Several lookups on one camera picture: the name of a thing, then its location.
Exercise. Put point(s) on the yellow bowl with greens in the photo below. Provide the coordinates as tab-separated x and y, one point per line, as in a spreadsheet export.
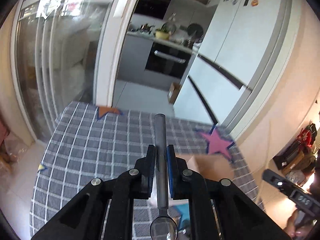
161	35

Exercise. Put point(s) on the cardboard box on floor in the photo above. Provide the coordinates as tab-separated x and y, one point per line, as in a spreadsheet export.
173	92

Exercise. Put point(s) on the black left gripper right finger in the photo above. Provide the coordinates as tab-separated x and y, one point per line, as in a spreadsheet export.
218	211

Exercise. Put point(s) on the bags pile on floor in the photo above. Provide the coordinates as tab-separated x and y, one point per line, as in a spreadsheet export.
297	163

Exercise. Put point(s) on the glass sliding door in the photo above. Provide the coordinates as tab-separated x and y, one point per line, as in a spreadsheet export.
64	51

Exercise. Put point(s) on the white refrigerator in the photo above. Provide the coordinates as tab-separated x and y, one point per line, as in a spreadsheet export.
233	61

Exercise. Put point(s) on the black range hood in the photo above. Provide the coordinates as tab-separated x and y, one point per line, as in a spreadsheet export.
152	8

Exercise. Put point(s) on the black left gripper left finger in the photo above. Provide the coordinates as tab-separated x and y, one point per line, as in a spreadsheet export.
103	209

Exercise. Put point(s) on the grey checkered star tablecloth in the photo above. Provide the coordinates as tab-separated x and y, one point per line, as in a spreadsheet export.
83	147

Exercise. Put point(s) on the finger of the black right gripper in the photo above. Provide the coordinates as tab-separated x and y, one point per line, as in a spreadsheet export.
277	181

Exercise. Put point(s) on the black handled spoon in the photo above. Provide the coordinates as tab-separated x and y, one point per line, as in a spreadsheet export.
163	226

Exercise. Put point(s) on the white plastic utensil holder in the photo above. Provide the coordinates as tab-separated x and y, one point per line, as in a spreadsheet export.
213	167

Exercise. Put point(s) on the black built-in oven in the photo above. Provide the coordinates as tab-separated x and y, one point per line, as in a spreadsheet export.
167	60

